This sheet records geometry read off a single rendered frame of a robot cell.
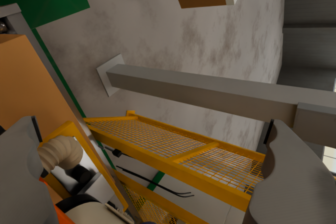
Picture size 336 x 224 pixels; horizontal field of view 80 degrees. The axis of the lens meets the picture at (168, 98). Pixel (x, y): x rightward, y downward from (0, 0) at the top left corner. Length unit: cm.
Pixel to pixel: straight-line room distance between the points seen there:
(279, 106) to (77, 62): 142
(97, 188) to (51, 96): 27
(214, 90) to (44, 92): 92
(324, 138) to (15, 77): 120
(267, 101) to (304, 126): 20
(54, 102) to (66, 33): 112
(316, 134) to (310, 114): 12
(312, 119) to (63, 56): 158
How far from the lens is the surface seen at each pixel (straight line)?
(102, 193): 52
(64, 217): 36
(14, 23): 96
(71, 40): 172
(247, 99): 120
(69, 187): 49
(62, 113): 65
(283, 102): 117
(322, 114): 111
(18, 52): 58
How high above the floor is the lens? 150
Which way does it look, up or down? 34 degrees down
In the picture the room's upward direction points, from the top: 103 degrees clockwise
